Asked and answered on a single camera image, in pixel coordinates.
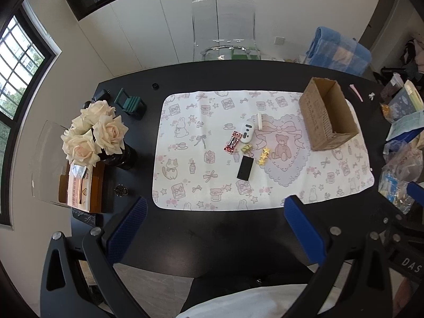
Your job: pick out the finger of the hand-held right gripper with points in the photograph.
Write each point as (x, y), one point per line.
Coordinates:
(416, 192)
(399, 227)

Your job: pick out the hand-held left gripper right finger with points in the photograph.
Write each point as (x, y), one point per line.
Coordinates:
(304, 232)

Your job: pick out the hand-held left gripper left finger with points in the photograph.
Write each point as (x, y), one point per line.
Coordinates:
(127, 228)

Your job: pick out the red candy packet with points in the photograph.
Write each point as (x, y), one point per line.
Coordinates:
(233, 143)

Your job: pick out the brown cardboard box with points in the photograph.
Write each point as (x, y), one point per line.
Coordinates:
(314, 116)

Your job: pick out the white eraser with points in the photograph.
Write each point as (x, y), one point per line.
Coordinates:
(259, 121)

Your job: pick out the black desktop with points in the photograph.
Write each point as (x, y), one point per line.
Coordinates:
(212, 228)

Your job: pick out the clear plastic bag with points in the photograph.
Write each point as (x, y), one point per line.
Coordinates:
(397, 172)

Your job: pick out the dark metal brooch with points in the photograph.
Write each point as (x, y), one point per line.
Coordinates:
(121, 191)

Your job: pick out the brown wooden box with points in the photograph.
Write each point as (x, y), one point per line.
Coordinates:
(97, 188)

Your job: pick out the pink white carton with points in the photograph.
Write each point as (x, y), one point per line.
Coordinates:
(78, 185)

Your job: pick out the light blue paper sheet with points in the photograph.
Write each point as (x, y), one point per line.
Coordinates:
(407, 126)

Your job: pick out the black ribbed vase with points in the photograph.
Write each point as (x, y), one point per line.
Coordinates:
(122, 159)

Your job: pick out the white printed table mat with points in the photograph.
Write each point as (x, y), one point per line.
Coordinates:
(185, 172)

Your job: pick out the gold star hair clip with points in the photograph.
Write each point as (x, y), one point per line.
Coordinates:
(264, 155)

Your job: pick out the small black box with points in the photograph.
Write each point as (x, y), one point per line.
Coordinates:
(245, 168)

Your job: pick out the gold foil packet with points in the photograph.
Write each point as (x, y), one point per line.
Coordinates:
(385, 110)

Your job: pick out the blue patterned pouch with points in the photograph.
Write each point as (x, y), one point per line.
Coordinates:
(402, 104)

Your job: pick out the person's white clothing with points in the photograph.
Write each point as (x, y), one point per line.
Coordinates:
(245, 301)

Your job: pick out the cream rose bouquet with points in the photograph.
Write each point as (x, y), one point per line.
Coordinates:
(106, 132)

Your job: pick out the gold binder clip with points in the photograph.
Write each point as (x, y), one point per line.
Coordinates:
(246, 148)

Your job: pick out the small white clip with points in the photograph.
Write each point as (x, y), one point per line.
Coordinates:
(371, 96)

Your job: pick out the clear acrylic chair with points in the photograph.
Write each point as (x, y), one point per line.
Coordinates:
(225, 16)
(46, 159)

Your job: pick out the white remote control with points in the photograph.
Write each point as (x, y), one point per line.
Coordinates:
(246, 131)

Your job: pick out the green miniature chair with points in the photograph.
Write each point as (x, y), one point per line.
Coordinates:
(127, 102)

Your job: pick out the dark clothes pile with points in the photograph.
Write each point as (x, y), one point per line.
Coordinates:
(410, 56)

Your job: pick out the blue checked blanket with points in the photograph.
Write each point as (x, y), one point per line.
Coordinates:
(331, 46)

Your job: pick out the black framed window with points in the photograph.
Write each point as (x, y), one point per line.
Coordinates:
(20, 56)

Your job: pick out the white wall socket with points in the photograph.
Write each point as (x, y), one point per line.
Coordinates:
(279, 40)

